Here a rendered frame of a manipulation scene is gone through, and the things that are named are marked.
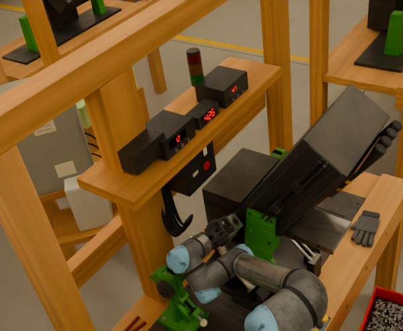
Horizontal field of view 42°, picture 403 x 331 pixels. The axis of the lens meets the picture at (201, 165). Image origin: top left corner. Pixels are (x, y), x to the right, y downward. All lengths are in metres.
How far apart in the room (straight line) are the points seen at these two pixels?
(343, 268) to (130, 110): 1.06
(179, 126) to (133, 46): 0.30
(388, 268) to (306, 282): 1.58
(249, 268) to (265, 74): 0.85
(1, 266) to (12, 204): 2.49
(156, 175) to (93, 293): 1.91
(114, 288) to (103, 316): 0.21
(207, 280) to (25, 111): 0.72
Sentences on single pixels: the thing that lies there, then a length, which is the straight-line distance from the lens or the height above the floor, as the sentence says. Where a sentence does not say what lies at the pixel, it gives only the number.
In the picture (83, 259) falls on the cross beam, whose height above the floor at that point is 1.28.
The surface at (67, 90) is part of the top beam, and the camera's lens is 1.43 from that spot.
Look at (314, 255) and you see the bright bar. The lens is 2.05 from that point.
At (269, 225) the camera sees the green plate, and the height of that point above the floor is 1.24.
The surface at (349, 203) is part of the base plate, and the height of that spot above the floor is 0.90.
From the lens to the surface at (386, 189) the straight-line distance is 2.52.
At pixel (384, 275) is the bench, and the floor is 0.32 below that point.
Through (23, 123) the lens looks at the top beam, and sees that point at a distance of 1.37.
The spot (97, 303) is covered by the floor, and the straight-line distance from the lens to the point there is 3.39.
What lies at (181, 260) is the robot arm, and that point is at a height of 1.38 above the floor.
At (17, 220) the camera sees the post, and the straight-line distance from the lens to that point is 1.45.
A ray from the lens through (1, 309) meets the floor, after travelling 3.62.
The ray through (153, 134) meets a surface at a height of 1.63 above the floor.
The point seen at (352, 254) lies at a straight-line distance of 2.21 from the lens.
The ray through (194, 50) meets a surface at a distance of 1.88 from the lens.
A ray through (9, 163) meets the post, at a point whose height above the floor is 1.82.
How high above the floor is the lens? 2.53
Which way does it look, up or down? 37 degrees down
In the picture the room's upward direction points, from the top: 9 degrees counter-clockwise
